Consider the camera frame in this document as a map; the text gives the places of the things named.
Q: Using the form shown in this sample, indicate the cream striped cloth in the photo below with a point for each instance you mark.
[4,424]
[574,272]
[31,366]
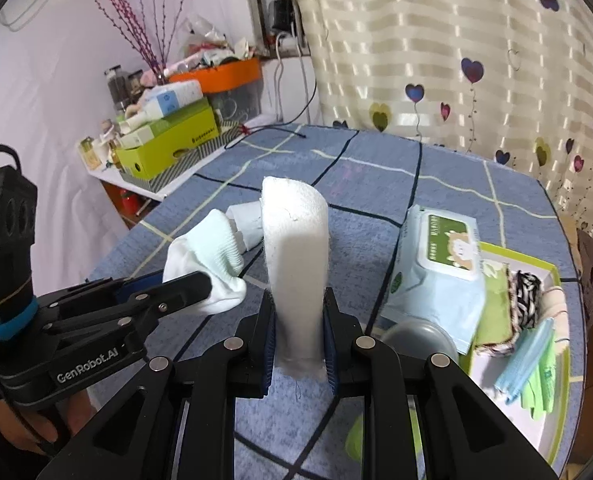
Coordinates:
[555,302]

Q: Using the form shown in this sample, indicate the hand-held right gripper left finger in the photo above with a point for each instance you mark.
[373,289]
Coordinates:
[269,347]

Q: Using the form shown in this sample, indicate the green container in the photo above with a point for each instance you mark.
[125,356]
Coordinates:
[354,440]

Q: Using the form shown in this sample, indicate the black white striped sock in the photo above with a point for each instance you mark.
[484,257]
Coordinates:
[524,300]

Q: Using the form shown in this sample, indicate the white side table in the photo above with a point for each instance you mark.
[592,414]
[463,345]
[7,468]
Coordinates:
[126,180]

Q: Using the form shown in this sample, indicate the dark glass jars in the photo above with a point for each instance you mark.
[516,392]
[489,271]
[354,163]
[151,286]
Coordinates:
[119,85]

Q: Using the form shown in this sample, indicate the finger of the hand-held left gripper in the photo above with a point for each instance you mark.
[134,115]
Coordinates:
[139,284]
[176,292]

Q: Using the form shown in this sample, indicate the black power adapter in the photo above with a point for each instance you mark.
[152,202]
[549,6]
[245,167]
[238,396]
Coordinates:
[280,14]

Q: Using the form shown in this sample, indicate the amber glass bottle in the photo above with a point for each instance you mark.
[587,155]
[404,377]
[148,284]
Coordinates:
[112,155]

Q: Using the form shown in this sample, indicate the folded patterned cloths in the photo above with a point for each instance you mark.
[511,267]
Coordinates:
[496,310]

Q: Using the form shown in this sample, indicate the blue checked bedsheet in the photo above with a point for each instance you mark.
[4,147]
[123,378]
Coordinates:
[366,180]

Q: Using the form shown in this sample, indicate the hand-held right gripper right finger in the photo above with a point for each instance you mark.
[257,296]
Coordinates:
[329,352]

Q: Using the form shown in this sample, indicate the orange tray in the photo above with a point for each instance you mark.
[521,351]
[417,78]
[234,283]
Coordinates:
[221,75]

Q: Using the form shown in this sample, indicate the lime green sock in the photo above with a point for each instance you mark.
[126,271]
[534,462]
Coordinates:
[541,385]

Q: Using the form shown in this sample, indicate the clear plastic container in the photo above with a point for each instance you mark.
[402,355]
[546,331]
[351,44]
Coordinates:
[236,102]

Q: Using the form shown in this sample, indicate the plain white sock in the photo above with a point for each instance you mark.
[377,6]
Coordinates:
[296,260]

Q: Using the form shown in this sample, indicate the grey round lid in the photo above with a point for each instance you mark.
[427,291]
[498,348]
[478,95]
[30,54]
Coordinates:
[416,337]

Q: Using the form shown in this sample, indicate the white rolled tube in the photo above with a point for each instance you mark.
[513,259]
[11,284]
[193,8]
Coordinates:
[134,119]

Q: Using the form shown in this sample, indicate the white tray green rim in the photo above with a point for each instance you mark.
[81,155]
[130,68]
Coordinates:
[516,420]

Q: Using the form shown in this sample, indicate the heart print curtain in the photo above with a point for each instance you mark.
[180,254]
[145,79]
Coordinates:
[451,60]

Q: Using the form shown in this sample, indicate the purple dried branches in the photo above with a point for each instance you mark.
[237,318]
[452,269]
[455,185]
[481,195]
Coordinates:
[151,25]

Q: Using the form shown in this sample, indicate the person's left hand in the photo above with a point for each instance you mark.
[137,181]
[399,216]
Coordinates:
[21,425]

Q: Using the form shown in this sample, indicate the white green flat box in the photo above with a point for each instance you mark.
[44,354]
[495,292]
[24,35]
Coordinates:
[171,117]

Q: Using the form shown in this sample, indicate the blue face mask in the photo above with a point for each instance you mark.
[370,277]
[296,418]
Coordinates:
[524,360]

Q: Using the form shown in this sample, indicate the wet wipes pack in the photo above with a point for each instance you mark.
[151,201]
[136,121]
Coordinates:
[431,280]

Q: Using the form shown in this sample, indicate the lime green cardboard box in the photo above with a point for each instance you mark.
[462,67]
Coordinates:
[176,152]

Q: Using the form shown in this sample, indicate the white blue tissue pack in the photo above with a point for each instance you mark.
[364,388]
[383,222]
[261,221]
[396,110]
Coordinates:
[174,97]

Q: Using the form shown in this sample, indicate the striped cardboard box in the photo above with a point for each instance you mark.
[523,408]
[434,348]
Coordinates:
[201,160]

